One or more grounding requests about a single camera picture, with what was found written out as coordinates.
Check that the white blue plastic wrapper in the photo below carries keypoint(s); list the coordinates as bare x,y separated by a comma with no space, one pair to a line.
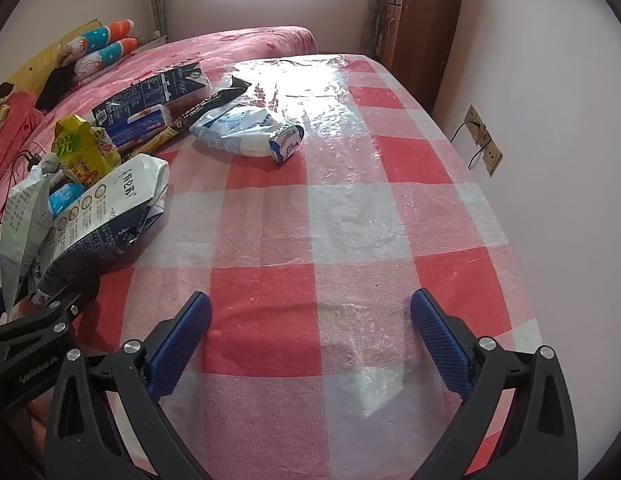
240,132

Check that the wall socket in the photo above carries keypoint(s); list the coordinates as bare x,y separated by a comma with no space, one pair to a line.
483,140

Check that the brown wooden cabinet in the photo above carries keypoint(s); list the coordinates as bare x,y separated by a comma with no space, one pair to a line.
425,35

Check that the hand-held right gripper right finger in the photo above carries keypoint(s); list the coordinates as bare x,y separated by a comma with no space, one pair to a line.
440,347

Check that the grey printed plastic bag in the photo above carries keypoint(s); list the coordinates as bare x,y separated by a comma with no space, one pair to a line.
20,220

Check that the red checkered tablecloth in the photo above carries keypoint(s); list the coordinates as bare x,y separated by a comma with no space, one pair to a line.
340,240

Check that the yellow green snack packet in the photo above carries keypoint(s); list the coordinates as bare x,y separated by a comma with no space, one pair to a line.
80,147

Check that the large white navy bag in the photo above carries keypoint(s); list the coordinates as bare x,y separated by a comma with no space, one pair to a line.
100,220

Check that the grey small carton box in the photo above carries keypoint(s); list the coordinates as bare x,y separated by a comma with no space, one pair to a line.
140,96

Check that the black garment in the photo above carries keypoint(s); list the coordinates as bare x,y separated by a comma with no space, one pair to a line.
58,85

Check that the blue cartoon print packet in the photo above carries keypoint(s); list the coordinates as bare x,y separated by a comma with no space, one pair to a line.
65,199

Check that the yellow headboard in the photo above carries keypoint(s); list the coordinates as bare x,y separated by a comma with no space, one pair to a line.
35,57

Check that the bed with pink sheet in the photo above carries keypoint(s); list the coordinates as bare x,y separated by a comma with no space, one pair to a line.
215,50

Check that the pink pillow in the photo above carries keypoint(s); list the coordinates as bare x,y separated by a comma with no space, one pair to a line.
13,120

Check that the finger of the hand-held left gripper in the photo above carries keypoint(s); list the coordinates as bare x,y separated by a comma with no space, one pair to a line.
38,335
45,310

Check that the black sachet packet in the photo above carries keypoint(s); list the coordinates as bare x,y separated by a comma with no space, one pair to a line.
215,97

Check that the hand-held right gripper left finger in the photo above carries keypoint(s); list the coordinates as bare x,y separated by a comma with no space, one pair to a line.
180,347

